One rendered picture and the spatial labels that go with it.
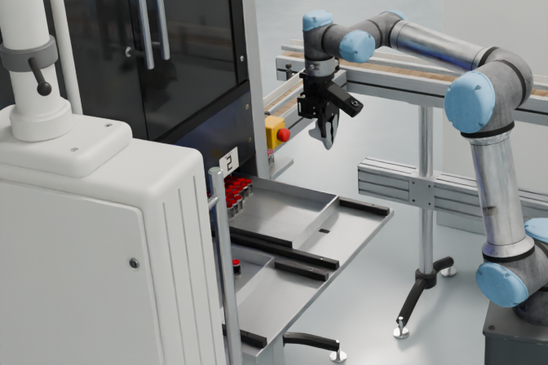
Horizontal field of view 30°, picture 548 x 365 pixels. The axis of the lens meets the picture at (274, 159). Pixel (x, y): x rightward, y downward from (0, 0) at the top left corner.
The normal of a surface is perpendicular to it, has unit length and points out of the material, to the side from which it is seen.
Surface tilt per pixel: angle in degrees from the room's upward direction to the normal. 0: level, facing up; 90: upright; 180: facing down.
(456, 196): 90
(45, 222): 90
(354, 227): 0
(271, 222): 0
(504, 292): 97
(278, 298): 0
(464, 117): 82
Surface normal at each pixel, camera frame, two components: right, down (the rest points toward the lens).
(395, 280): -0.07, -0.89
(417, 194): -0.51, 0.43
